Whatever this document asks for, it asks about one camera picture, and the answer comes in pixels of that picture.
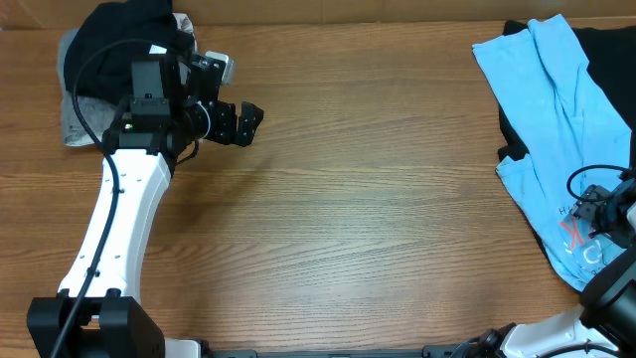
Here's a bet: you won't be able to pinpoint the black garment at right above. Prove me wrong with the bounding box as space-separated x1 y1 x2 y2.
496 19 636 265

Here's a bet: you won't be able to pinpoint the black folded garment on stack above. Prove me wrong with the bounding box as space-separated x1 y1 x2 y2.
64 0 195 104

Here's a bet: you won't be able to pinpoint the light blue printed t-shirt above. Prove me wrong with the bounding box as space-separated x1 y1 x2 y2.
471 13 633 293

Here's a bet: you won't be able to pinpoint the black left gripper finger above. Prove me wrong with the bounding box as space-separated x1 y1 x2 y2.
240 101 264 124
234 118 259 147

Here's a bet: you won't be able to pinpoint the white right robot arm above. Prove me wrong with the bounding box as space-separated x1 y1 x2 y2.
453 173 635 358

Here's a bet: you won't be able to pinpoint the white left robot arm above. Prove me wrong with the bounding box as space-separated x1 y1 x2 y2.
27 50 264 357

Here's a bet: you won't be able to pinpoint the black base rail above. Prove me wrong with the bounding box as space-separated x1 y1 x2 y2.
202 344 469 358

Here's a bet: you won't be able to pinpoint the grey folded shorts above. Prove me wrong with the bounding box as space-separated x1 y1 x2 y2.
56 27 123 148

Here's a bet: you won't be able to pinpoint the white folded garment under stack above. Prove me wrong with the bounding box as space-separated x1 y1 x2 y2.
173 13 195 37

